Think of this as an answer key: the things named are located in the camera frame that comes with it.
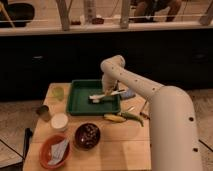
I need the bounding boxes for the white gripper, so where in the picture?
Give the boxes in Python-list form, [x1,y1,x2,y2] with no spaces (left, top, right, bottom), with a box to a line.
[102,74,117,95]

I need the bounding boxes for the white brush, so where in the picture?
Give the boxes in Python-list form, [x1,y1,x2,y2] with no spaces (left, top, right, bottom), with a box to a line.
[89,89,125,103]

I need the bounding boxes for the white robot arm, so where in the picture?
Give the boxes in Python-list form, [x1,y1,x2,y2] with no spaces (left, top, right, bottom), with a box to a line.
[100,55,203,171]

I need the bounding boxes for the green plastic tray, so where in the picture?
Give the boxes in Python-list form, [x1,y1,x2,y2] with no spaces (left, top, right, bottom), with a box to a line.
[66,79,121,116]

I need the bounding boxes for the blue cloth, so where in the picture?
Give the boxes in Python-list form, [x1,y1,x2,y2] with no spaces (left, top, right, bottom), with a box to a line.
[120,89,136,100]

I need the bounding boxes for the yellow banana toy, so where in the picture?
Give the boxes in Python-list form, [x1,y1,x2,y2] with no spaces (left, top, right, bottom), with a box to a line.
[104,114,126,123]

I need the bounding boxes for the green pepper toy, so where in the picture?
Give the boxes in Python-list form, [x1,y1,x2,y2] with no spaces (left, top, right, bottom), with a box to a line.
[120,112,144,127]

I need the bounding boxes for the small brown utensil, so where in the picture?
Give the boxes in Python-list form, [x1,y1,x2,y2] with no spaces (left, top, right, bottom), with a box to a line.
[139,101,150,120]

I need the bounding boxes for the yellow-green plastic cup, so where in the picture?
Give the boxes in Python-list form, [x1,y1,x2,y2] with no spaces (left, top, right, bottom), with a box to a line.
[52,87,64,101]

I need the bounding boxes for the dark brown bowl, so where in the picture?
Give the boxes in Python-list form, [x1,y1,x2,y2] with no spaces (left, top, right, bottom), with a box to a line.
[74,123,101,150]

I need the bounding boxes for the small metal can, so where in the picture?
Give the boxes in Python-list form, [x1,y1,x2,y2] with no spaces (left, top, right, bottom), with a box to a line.
[36,105,51,122]

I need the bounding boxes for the wooden table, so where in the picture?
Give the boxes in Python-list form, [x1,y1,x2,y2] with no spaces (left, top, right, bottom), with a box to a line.
[23,83,152,171]

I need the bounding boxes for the white paper packet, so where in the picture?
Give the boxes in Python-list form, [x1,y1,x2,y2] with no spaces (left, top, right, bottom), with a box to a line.
[48,139,69,166]

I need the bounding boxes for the red bowl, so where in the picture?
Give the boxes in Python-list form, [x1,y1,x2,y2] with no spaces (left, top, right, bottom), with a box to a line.
[39,134,70,170]

